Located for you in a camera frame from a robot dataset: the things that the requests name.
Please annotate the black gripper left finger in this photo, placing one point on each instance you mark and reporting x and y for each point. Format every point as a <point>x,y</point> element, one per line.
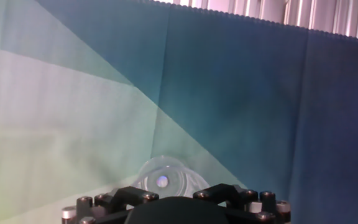
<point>126,194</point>

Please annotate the clear glass flask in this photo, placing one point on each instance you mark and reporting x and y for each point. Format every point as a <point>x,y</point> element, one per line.
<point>166,177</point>

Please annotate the blue green white cloth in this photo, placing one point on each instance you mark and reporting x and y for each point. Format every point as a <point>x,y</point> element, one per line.
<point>73,93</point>

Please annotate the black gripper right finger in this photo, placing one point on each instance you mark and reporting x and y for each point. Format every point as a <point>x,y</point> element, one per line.
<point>244,199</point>

